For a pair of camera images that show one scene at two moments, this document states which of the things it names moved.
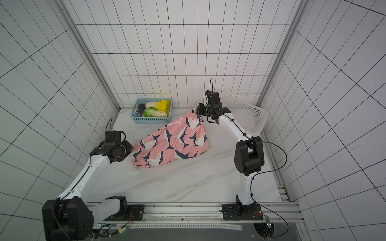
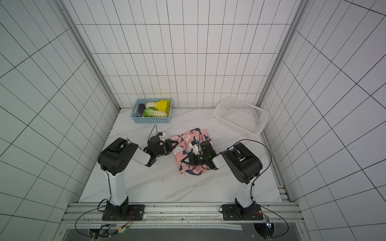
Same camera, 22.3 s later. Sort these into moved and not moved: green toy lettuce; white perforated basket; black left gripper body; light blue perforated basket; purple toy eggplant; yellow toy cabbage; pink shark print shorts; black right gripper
Moved: black left gripper body; pink shark print shorts; black right gripper
Not moved: light blue perforated basket; purple toy eggplant; green toy lettuce; white perforated basket; yellow toy cabbage
